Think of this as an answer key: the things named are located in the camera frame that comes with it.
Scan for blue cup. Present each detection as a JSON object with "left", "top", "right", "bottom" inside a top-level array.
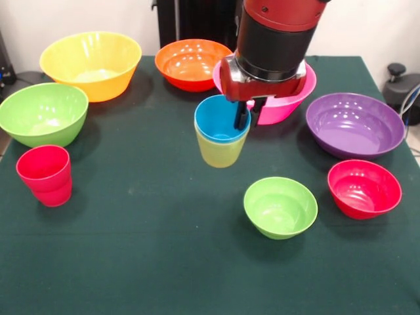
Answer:
[{"left": 194, "top": 94, "right": 252, "bottom": 142}]

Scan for yellow cup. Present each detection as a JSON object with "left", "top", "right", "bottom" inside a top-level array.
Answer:
[{"left": 194, "top": 121, "right": 251, "bottom": 169}]

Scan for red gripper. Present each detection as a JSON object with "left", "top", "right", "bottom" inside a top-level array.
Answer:
[{"left": 219, "top": 55, "right": 308, "bottom": 130}]

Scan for large yellow bowl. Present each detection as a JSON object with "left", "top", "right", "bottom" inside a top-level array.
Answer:
[{"left": 39, "top": 31, "right": 143, "bottom": 103}]

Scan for small green bowl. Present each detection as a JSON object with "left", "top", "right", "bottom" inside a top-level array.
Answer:
[{"left": 243, "top": 177, "right": 319, "bottom": 240}]

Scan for black equipment box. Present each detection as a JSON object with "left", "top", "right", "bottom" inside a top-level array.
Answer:
[{"left": 0, "top": 31, "right": 17, "bottom": 96}]

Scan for small red bowl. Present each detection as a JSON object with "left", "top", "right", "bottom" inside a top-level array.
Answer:
[{"left": 327, "top": 159, "right": 403, "bottom": 220}]

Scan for white and blue cables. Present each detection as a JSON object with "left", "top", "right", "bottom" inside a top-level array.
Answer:
[{"left": 399, "top": 83, "right": 420, "bottom": 132}]

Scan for purple bowl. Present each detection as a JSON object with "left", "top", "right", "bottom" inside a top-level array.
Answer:
[{"left": 305, "top": 92, "right": 406, "bottom": 161}]

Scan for large green bowl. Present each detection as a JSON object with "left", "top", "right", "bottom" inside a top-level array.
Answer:
[{"left": 0, "top": 82, "right": 89, "bottom": 148}]

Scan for orange bowl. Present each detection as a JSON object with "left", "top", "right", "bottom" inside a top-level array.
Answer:
[{"left": 154, "top": 38, "right": 234, "bottom": 93}]

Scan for dark green tablecloth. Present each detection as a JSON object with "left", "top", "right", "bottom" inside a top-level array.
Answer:
[{"left": 0, "top": 54, "right": 420, "bottom": 315}]

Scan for large pink bowl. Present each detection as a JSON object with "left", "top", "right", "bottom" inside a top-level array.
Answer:
[{"left": 212, "top": 60, "right": 318, "bottom": 126}]

